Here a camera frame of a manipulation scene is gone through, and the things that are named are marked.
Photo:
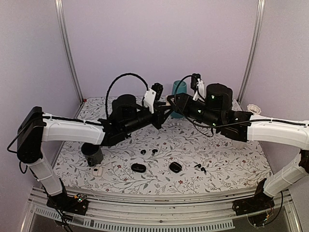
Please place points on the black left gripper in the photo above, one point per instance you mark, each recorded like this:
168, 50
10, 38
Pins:
160, 118

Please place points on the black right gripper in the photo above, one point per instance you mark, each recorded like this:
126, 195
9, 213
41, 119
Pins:
183, 101

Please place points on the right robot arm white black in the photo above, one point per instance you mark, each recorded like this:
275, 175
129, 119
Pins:
214, 110

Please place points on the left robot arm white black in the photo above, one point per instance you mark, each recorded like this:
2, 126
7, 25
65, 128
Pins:
38, 127

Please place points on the black open earbud case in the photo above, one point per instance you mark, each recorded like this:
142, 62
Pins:
175, 167

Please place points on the black oval earbud case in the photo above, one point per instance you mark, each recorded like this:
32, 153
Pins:
140, 168

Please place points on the white earbud case front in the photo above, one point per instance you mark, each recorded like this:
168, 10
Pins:
97, 171

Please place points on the dark grey mug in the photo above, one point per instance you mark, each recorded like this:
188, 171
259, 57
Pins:
92, 154

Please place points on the white ribbed vase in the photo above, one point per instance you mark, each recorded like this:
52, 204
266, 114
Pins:
241, 144

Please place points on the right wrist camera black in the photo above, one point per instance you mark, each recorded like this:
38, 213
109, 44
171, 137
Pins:
197, 85

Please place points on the front aluminium rail base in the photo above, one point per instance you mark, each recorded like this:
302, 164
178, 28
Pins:
197, 212

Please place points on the right aluminium frame post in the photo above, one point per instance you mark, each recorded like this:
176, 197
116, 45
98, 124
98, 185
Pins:
254, 44

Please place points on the aluminium frame post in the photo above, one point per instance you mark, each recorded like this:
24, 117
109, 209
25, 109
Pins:
254, 44
65, 39

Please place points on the left aluminium frame post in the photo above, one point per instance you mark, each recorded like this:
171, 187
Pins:
65, 39

